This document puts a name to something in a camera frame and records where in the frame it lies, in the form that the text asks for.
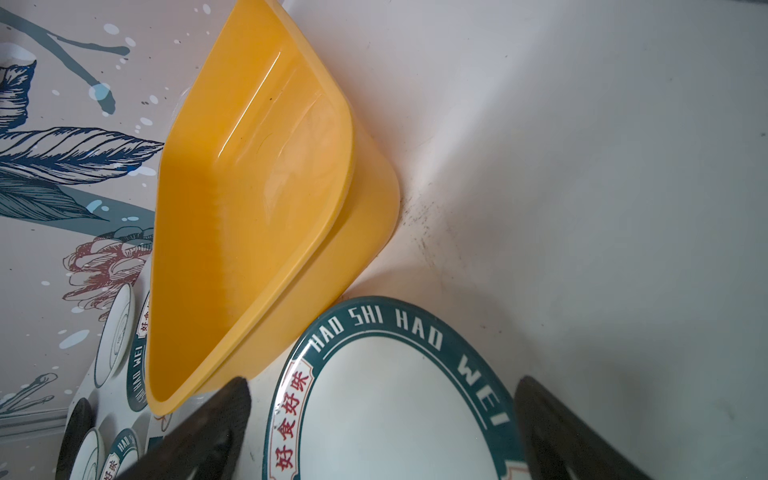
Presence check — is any white plate back centre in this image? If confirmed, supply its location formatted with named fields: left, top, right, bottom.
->
left=93, top=284, right=135, bottom=389

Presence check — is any white plate grey emblem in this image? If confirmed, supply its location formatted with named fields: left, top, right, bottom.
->
left=67, top=428, right=106, bottom=480

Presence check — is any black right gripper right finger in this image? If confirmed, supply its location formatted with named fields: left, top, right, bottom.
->
left=514, top=376, right=649, bottom=480

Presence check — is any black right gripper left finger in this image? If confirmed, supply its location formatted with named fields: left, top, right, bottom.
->
left=118, top=377, right=251, bottom=480

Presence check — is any yellow plastic bin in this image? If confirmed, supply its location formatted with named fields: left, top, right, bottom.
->
left=145, top=1, right=400, bottom=415

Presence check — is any small black plate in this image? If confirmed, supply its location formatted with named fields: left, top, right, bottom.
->
left=55, top=398, right=94, bottom=480

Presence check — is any striped green rim plate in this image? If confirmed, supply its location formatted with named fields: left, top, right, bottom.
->
left=126, top=293, right=150, bottom=412

